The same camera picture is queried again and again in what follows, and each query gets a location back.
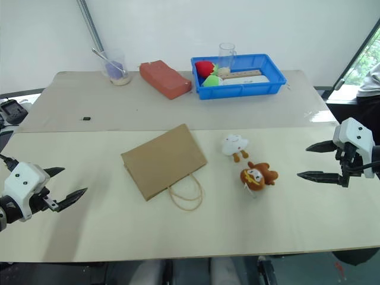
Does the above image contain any white flat box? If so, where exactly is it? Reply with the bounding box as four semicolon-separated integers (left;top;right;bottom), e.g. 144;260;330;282
221;74;270;87

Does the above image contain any brown paper bag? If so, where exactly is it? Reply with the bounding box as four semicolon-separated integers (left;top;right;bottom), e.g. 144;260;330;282
120;123;208;212

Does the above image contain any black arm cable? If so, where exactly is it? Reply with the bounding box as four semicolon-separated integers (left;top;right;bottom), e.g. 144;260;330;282
0;153;19;173
344;160;380;175

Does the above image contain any red brick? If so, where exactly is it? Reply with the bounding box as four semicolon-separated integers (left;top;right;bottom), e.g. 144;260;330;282
139;59;192;100

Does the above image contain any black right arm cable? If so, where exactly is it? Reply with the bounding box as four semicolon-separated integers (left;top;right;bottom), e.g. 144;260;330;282
344;160;380;175

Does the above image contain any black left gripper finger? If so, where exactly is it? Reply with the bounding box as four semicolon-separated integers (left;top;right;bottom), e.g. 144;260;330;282
55;187;88;213
43;167;66;179

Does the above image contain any metal flexible conduit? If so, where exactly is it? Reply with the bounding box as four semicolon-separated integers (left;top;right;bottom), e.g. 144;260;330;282
76;0;105;52

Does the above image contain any purple lump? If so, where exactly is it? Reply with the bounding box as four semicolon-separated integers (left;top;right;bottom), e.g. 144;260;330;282
106;61;124;77

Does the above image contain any white plush toy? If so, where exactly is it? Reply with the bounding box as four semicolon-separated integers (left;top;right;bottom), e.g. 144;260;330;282
221;133;250;163

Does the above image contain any metal spoon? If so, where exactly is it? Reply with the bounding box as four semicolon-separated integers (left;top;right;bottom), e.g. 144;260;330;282
91;47;128;75

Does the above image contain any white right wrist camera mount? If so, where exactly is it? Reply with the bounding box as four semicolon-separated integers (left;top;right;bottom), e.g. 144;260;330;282
332;117;376;179

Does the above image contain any green plush toy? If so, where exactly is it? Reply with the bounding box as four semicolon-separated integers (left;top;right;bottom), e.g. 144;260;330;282
201;74;224;88

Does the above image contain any clear measuring cup with handle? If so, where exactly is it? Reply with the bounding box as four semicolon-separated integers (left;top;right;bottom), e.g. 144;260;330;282
218;42;238;77

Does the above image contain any clear plastic cup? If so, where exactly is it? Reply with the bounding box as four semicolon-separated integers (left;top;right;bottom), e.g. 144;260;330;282
102;49;132;87

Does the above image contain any red strawberry plush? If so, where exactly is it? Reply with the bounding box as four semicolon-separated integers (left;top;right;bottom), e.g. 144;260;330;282
194;60;221;78

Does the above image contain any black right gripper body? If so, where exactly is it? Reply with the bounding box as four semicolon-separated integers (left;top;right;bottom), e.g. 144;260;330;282
334;142;365;188

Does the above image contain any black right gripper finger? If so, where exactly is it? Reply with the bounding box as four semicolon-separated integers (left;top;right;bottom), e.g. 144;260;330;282
296;170;345;186
305;140;338;153

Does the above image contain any black device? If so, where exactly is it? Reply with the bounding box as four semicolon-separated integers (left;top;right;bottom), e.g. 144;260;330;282
0;99;29;125

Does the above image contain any dark rounded shape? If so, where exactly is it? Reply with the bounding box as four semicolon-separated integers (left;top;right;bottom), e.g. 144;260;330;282
331;248;380;267

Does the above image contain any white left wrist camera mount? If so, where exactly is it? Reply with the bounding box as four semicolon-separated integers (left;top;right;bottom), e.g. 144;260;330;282
3;161;51;222

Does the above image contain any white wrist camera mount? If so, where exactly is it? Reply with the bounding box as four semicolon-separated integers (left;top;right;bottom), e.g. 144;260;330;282
332;117;376;179
3;161;51;222

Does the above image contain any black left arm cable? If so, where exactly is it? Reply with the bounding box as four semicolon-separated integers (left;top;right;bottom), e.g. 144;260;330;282
0;153;19;173

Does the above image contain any black window frame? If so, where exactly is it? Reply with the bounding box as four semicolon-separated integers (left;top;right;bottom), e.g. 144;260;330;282
334;17;380;91

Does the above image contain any blue plastic bin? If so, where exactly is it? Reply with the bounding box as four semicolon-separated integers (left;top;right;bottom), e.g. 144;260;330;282
190;53;288;101

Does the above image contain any person in grey shirt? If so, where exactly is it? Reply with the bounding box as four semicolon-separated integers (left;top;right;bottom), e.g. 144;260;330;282
356;62;380;119

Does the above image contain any brown plush toy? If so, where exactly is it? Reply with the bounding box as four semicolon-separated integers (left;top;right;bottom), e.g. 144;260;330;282
239;161;279;199

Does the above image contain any wooden ruler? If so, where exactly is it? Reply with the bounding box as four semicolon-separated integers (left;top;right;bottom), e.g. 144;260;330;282
218;69;262;80

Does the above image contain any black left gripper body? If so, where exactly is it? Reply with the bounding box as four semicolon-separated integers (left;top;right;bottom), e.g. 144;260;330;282
28;186;59;214

